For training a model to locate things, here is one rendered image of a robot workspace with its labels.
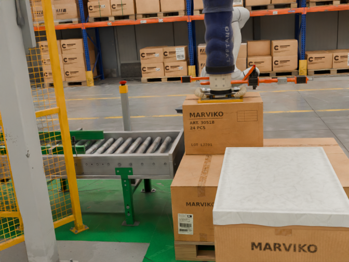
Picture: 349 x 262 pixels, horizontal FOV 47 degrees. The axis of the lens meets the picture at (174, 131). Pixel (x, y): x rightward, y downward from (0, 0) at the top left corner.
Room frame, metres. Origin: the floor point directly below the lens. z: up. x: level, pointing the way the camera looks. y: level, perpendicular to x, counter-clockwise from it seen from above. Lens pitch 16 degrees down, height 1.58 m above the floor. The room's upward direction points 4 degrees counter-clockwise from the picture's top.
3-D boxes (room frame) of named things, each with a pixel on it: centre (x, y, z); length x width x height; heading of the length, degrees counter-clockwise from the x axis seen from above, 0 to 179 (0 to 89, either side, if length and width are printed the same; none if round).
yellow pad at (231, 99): (3.03, -0.37, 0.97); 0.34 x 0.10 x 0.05; 80
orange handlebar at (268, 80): (3.21, -0.60, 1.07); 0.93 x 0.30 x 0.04; 80
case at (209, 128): (3.15, -0.40, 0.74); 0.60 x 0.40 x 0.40; 82
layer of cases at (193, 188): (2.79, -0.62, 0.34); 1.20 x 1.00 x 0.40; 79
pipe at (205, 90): (3.13, -0.38, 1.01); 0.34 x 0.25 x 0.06; 80
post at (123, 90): (3.81, 0.45, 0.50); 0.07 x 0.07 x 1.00; 79
